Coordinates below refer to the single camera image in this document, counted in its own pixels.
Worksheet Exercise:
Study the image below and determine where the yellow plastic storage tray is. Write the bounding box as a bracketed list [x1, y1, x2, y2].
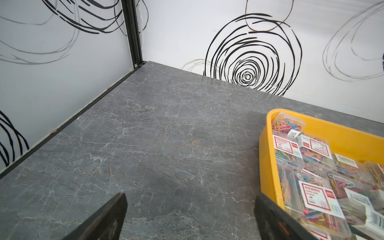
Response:
[258, 108, 384, 240]

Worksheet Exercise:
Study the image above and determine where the paper clip box top corner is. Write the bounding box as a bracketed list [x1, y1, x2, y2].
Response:
[272, 112, 307, 139]

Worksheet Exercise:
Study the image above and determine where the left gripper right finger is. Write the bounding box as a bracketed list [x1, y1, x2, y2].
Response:
[254, 194, 315, 240]

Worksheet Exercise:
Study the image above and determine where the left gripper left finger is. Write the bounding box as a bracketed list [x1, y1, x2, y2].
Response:
[64, 193, 128, 240]

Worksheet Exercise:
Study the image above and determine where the paper clip box red label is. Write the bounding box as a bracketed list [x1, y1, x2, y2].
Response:
[273, 134, 305, 171]

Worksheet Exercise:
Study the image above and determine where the large front paper clip box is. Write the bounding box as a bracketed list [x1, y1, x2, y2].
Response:
[295, 173, 352, 238]

